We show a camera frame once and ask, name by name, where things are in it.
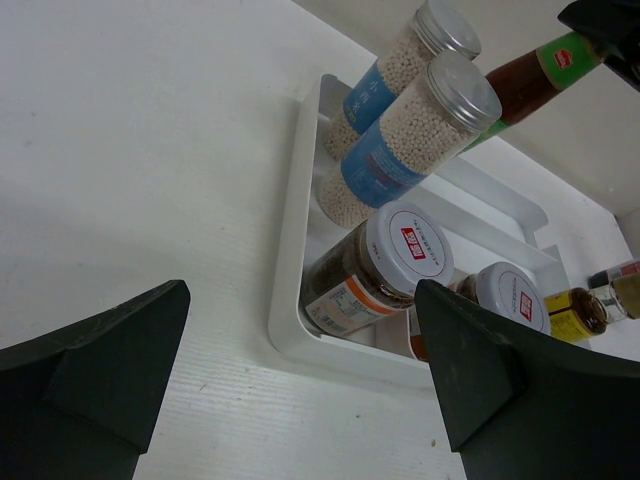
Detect tall jar silver lid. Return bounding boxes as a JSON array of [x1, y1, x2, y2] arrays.
[[316, 50, 502, 229]]

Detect small bottle blue label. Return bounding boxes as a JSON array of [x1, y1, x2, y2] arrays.
[[323, 0, 481, 161]]

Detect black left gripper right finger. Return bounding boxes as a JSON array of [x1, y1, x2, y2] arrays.
[[415, 280, 639, 479]]

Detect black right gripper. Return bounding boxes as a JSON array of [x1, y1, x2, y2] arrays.
[[557, 0, 639, 91]]

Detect red sauce bottle yellow cap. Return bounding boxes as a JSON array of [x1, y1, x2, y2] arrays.
[[466, 32, 611, 150]]

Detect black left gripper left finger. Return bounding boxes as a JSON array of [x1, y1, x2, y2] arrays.
[[1, 280, 190, 479]]

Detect white divided organizer tray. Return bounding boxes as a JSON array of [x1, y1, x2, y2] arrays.
[[267, 74, 569, 389]]

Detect small yellow label bottle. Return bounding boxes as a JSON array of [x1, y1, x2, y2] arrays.
[[544, 288, 608, 343]]

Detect spice jar white red lid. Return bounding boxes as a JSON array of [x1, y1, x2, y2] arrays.
[[423, 261, 551, 335]]

